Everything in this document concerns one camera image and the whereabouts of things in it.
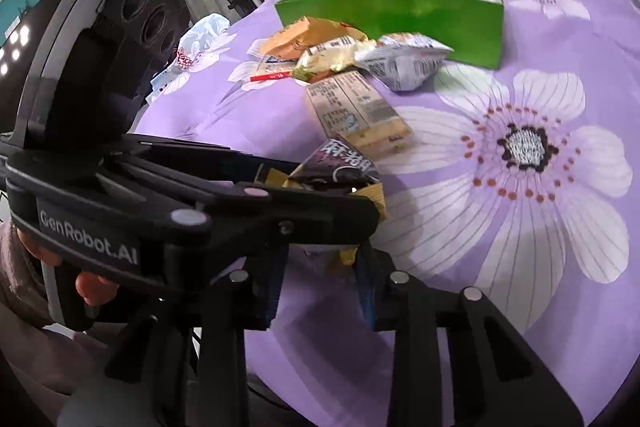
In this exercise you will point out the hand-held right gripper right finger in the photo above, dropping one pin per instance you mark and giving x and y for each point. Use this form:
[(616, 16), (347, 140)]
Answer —
[(369, 292)]

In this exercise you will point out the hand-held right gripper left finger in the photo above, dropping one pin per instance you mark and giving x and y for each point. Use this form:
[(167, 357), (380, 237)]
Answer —
[(274, 292)]

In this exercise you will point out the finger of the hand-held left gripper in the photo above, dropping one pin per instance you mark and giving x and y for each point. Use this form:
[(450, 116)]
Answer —
[(300, 212), (225, 157)]

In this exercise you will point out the red striped packet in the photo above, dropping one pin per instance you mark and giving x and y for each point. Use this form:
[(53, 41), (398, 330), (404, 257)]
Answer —
[(272, 67)]

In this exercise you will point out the beige snack packet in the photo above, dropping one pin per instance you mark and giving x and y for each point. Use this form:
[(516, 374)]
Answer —
[(350, 107)]

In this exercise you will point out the orange yellow snack packet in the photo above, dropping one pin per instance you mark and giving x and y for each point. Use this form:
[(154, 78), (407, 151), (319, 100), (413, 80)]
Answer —
[(295, 37)]

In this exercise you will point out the carrot print snack packet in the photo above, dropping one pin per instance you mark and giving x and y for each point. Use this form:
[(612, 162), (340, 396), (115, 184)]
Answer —
[(325, 57)]

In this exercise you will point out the orange white puffy snack packet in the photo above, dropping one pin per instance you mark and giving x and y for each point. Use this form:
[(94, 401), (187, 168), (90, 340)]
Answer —
[(400, 64)]

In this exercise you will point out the green cardboard box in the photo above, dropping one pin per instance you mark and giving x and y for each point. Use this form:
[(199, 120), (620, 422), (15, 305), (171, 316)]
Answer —
[(400, 22)]

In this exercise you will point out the person's left forearm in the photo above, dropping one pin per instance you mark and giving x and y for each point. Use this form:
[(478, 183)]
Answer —
[(25, 332)]

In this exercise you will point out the person's left hand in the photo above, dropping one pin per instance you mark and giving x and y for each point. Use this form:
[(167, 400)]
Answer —
[(92, 289)]

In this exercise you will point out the white plastic bag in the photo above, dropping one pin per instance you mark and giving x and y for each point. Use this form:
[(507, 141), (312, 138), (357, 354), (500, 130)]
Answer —
[(200, 37)]

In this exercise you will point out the purple floral blanket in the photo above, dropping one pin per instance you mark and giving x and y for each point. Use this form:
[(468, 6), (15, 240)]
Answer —
[(550, 42)]

